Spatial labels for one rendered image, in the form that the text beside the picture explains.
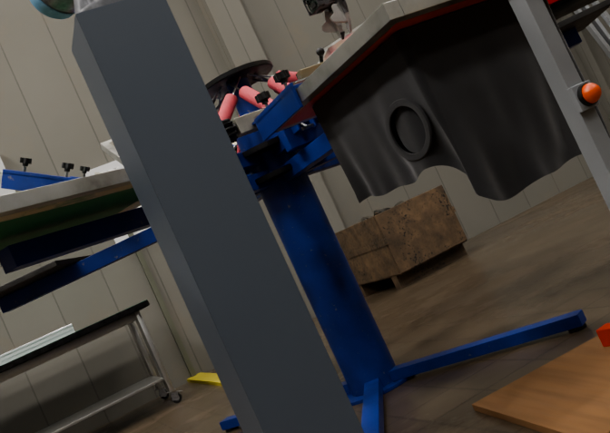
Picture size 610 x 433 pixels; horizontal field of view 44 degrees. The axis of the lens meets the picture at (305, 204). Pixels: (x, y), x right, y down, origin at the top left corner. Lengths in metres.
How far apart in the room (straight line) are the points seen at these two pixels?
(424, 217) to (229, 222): 4.43
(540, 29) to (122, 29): 0.79
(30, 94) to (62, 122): 0.33
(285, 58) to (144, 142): 5.57
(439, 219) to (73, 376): 3.05
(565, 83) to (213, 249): 0.72
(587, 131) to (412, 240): 4.32
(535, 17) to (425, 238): 4.40
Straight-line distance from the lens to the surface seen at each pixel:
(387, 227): 5.66
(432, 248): 5.82
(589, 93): 1.46
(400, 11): 1.58
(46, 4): 1.78
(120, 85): 1.50
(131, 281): 6.21
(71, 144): 6.38
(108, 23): 1.54
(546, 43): 1.49
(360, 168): 1.97
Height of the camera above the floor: 0.62
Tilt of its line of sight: 3 degrees up
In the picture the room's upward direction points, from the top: 25 degrees counter-clockwise
